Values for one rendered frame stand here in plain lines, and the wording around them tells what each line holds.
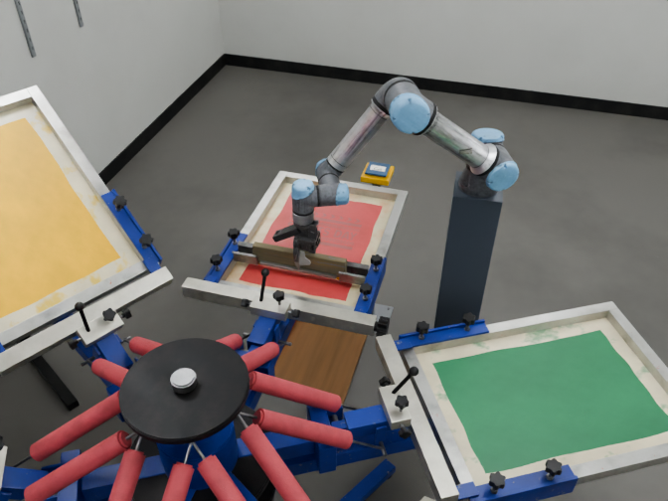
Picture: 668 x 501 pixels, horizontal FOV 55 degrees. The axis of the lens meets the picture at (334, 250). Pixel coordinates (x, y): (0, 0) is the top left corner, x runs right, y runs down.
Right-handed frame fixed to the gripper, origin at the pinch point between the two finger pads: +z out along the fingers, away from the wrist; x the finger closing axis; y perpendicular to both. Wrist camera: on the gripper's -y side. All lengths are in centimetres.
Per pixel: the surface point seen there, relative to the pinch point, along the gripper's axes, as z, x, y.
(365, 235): 5.2, 29.3, 18.0
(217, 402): -31, -88, 10
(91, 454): -21, -103, -17
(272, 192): 2, 43, -26
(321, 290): 5.3, -6.9, 10.6
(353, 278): 0.4, -2.7, 21.3
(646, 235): 100, 198, 166
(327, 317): -2.8, -27.0, 18.8
